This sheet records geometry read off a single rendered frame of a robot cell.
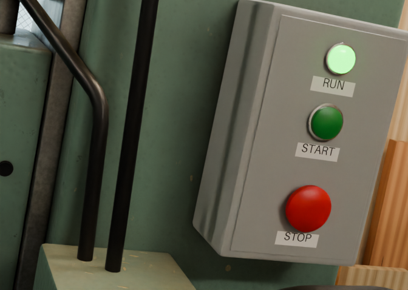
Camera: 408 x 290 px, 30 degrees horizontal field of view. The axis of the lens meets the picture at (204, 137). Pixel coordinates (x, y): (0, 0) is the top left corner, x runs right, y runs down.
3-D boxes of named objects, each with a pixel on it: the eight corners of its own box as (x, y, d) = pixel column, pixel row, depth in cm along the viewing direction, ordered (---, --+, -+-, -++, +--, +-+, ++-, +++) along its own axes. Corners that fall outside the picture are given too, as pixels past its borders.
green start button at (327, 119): (303, 138, 47) (312, 100, 47) (337, 142, 48) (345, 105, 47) (308, 140, 46) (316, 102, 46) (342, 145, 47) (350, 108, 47)
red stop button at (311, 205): (278, 226, 48) (289, 181, 47) (320, 230, 49) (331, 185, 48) (285, 232, 47) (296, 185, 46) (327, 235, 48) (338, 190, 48)
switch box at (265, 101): (189, 225, 53) (237, -4, 50) (315, 237, 56) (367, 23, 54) (219, 259, 47) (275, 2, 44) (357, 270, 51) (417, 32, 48)
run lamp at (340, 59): (321, 71, 46) (329, 39, 46) (350, 77, 47) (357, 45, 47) (326, 73, 46) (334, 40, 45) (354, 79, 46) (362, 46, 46)
